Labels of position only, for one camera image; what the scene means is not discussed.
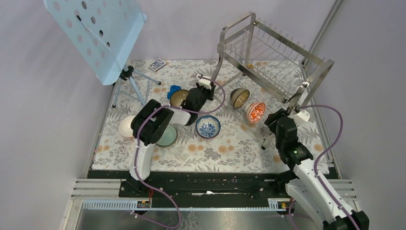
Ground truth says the orange patterned bowl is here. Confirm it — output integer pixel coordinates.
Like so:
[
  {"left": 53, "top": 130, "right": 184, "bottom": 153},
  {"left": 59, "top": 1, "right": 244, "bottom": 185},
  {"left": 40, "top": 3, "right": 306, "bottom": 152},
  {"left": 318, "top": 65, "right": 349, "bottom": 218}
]
[{"left": 244, "top": 102, "right": 266, "bottom": 124}]

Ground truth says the blue white patterned bowl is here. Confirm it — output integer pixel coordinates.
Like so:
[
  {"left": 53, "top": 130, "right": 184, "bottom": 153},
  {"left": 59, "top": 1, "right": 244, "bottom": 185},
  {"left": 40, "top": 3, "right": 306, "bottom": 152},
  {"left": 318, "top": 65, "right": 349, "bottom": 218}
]
[{"left": 195, "top": 115, "right": 221, "bottom": 139}]

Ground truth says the light green celadon bowl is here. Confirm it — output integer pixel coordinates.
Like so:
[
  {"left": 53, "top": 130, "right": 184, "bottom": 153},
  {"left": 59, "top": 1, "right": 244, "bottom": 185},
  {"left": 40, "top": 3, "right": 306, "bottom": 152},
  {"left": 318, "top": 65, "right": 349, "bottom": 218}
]
[{"left": 156, "top": 125, "right": 178, "bottom": 147}]

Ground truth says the stainless steel dish rack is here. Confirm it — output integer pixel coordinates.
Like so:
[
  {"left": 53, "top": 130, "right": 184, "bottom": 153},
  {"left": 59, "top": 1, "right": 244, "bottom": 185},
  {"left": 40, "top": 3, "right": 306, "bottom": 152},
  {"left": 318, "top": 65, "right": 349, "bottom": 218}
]
[{"left": 210, "top": 11, "right": 335, "bottom": 150}]

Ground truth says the orange white bowl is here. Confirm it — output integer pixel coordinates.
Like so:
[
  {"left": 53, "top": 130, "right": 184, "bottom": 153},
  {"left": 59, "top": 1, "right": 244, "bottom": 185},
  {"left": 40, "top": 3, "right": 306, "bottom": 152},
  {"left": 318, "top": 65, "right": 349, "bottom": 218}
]
[{"left": 119, "top": 115, "right": 135, "bottom": 138}]

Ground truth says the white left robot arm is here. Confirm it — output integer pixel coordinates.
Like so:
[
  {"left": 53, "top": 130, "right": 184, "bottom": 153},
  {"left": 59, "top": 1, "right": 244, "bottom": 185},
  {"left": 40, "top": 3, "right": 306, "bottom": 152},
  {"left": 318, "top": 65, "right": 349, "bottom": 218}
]
[{"left": 129, "top": 79, "right": 220, "bottom": 197}]

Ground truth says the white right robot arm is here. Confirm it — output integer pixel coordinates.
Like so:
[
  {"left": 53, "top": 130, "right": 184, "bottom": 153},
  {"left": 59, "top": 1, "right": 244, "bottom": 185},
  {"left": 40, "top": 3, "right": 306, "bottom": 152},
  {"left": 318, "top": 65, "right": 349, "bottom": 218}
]
[{"left": 264, "top": 109, "right": 370, "bottom": 230}]

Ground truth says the dark striped bowl in rack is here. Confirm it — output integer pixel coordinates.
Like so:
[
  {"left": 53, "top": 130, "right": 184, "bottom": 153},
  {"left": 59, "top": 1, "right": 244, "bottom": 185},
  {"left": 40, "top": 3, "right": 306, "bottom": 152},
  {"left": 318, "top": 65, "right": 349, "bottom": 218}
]
[{"left": 230, "top": 88, "right": 250, "bottom": 109}]

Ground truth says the floral patterned table mat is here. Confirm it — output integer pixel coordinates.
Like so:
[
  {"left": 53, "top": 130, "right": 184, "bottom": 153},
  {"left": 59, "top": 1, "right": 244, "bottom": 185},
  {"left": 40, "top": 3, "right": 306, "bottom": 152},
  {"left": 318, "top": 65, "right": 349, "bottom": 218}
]
[{"left": 92, "top": 59, "right": 334, "bottom": 174}]

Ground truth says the blue plastic toy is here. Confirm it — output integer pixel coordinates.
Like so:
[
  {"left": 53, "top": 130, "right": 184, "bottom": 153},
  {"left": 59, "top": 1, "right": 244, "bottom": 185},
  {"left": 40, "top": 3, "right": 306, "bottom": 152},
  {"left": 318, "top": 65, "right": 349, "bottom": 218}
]
[{"left": 167, "top": 85, "right": 181, "bottom": 100}]

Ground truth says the blue playing card box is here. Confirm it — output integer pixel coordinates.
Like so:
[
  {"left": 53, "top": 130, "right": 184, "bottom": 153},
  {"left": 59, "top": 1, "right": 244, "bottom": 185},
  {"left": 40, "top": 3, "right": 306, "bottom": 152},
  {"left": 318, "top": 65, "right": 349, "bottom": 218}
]
[{"left": 148, "top": 58, "right": 166, "bottom": 72}]

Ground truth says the light blue perforated music stand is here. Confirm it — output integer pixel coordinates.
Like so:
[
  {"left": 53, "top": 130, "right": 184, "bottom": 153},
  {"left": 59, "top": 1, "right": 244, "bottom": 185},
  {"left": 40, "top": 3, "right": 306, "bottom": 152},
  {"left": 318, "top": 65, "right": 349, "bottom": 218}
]
[{"left": 44, "top": 0, "right": 160, "bottom": 105}]

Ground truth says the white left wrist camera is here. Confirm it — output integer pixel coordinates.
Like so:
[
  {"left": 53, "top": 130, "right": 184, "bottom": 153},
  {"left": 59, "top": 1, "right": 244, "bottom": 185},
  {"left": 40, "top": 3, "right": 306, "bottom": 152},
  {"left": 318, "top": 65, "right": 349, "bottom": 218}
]
[{"left": 196, "top": 74, "right": 213, "bottom": 90}]

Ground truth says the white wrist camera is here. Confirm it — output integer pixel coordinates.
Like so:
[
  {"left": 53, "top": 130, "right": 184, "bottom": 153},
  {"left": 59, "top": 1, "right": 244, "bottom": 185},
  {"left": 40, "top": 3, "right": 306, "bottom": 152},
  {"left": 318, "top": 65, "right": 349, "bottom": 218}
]
[
  {"left": 288, "top": 110, "right": 310, "bottom": 127},
  {"left": 196, "top": 74, "right": 213, "bottom": 90}
]

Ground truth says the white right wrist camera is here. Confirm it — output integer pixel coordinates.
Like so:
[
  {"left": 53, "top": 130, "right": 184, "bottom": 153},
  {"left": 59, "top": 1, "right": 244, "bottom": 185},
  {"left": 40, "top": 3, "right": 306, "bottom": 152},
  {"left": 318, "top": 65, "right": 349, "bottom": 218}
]
[{"left": 288, "top": 110, "right": 310, "bottom": 127}]

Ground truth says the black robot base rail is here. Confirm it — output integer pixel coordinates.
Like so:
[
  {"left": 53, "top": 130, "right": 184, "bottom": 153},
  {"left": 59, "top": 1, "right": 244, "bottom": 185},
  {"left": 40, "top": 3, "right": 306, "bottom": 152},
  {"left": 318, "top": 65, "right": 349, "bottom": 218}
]
[{"left": 88, "top": 170, "right": 296, "bottom": 208}]

